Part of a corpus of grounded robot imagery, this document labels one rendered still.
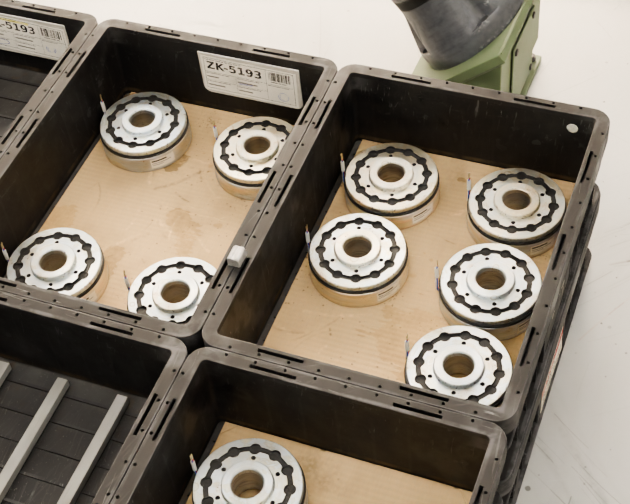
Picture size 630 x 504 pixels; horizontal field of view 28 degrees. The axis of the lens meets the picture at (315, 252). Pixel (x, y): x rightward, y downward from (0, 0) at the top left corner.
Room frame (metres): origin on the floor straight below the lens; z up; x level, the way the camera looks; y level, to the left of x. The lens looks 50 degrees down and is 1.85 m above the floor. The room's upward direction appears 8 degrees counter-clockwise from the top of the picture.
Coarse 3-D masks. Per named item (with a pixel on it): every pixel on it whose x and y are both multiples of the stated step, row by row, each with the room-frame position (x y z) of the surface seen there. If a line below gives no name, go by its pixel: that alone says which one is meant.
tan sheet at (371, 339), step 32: (448, 160) 0.98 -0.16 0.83; (448, 192) 0.93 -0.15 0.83; (448, 224) 0.88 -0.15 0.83; (416, 256) 0.84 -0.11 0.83; (448, 256) 0.84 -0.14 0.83; (544, 256) 0.82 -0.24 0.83; (416, 288) 0.80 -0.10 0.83; (288, 320) 0.78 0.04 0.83; (320, 320) 0.78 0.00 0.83; (352, 320) 0.77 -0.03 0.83; (384, 320) 0.77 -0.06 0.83; (416, 320) 0.76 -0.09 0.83; (288, 352) 0.74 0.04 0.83; (320, 352) 0.74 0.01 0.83; (352, 352) 0.73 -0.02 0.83; (384, 352) 0.73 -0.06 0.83; (512, 352) 0.71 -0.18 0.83
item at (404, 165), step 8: (384, 160) 0.95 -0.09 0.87; (392, 160) 0.95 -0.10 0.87; (400, 160) 0.95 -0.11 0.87; (376, 168) 0.94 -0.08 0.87; (400, 168) 0.94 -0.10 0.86; (408, 168) 0.94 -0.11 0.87; (376, 176) 0.93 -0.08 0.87; (408, 176) 0.92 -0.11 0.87; (376, 184) 0.92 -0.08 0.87; (384, 184) 0.92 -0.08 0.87; (392, 184) 0.92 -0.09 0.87; (400, 184) 0.91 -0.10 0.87; (408, 184) 0.92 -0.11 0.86
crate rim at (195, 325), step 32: (96, 32) 1.16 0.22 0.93; (128, 32) 1.16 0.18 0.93; (160, 32) 1.15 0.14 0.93; (320, 64) 1.05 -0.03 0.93; (320, 96) 1.00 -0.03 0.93; (32, 128) 1.01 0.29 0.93; (0, 160) 0.97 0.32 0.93; (288, 160) 0.91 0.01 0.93; (256, 224) 0.83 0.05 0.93; (224, 256) 0.79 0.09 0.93; (0, 288) 0.79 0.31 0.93; (32, 288) 0.79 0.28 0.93; (128, 320) 0.73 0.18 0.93; (160, 320) 0.73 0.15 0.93; (192, 320) 0.72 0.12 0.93
